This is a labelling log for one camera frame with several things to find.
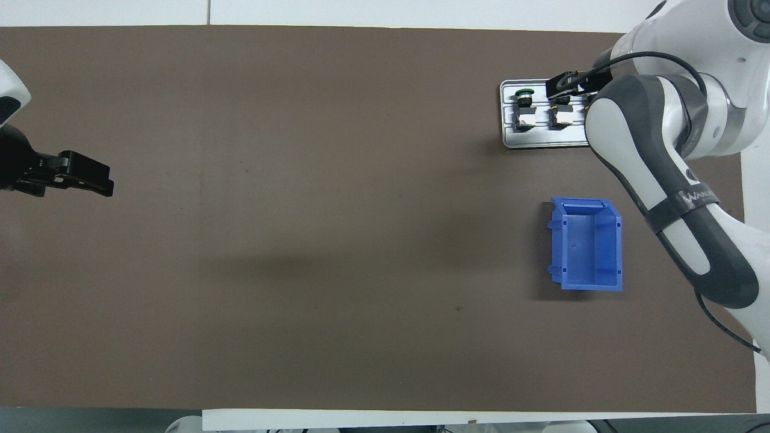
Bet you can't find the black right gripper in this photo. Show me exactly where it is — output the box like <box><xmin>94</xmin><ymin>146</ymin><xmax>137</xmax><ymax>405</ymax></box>
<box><xmin>544</xmin><ymin>71</ymin><xmax>608</xmax><ymax>99</ymax></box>

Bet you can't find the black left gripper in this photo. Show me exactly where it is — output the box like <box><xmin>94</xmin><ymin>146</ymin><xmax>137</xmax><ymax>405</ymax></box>
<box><xmin>0</xmin><ymin>123</ymin><xmax>115</xmax><ymax>198</ymax></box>

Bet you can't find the green push button switch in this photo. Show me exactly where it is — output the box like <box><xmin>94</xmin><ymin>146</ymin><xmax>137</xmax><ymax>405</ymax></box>
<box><xmin>550</xmin><ymin>99</ymin><xmax>575</xmax><ymax>129</ymax></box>
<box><xmin>513</xmin><ymin>88</ymin><xmax>538</xmax><ymax>132</ymax></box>

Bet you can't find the silver metal tray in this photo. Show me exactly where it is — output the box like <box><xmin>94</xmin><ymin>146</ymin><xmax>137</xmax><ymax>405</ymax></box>
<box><xmin>499</xmin><ymin>78</ymin><xmax>593</xmax><ymax>150</ymax></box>

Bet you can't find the blue plastic bin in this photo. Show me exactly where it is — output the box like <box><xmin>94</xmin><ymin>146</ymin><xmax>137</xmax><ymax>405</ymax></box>
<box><xmin>546</xmin><ymin>197</ymin><xmax>624</xmax><ymax>292</ymax></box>

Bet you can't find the brown table mat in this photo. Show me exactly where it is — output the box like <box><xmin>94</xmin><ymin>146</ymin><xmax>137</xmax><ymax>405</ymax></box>
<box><xmin>0</xmin><ymin>25</ymin><xmax>757</xmax><ymax>414</ymax></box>

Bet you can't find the white round object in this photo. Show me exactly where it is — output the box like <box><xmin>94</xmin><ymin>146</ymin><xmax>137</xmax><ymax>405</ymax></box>
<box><xmin>165</xmin><ymin>415</ymin><xmax>203</xmax><ymax>433</ymax></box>

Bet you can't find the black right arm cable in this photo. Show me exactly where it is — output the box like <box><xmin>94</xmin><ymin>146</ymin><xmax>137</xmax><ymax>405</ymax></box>
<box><xmin>590</xmin><ymin>51</ymin><xmax>763</xmax><ymax>355</ymax></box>

